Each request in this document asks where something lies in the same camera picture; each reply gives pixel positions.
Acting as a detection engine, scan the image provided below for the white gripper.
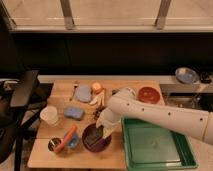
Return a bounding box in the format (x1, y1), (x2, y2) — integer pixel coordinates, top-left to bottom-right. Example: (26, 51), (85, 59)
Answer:
(96, 108), (121, 139)

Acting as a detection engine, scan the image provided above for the purple plastic bowl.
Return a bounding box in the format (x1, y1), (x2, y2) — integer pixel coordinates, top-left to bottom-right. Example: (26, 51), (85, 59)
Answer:
(82, 123), (111, 152)

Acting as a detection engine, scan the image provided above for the dark brown eraser block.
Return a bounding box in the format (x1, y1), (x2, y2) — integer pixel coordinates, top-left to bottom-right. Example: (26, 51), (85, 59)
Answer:
(85, 128), (103, 147)

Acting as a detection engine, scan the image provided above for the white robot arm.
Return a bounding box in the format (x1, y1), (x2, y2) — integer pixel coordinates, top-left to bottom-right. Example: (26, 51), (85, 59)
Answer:
(96, 88), (213, 145)

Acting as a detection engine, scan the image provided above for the small blue bowl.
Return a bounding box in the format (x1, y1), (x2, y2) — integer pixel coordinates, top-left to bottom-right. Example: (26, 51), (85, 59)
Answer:
(67, 133), (80, 149)

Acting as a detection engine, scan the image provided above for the red orange bowl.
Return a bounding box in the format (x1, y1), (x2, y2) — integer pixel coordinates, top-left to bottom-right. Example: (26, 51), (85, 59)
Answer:
(138, 87), (160, 104)

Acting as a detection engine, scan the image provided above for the brown pine cone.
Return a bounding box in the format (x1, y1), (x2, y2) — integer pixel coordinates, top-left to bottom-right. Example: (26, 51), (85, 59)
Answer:
(93, 108), (101, 121)

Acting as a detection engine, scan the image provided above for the blue sponge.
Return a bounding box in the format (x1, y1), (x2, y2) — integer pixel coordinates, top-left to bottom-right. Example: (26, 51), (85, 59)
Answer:
(64, 107), (84, 120)

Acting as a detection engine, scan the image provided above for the orange round fruit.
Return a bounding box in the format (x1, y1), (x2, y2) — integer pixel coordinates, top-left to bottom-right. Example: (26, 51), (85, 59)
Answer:
(91, 82), (103, 94)

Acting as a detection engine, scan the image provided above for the orange carrot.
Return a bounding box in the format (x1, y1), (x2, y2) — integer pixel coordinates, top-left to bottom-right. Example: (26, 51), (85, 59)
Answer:
(54, 125), (77, 153)

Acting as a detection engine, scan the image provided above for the green plastic tray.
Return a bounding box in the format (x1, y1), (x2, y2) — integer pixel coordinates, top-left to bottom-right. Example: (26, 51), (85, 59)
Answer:
(122, 118), (198, 171)

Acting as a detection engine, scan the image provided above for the white plastic cup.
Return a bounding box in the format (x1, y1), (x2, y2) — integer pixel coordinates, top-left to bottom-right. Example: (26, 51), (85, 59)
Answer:
(40, 106), (59, 126)

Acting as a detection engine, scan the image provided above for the black office chair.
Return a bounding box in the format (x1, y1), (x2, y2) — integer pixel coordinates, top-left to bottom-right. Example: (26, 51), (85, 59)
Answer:
(0, 70), (47, 171)

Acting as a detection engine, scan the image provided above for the silver metal plate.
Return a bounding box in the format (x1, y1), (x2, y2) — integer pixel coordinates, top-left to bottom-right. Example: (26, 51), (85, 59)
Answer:
(175, 67), (199, 84)

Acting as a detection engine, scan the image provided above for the dark object on ledge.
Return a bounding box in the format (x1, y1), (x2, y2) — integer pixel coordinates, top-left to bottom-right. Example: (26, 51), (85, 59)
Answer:
(200, 72), (212, 84)

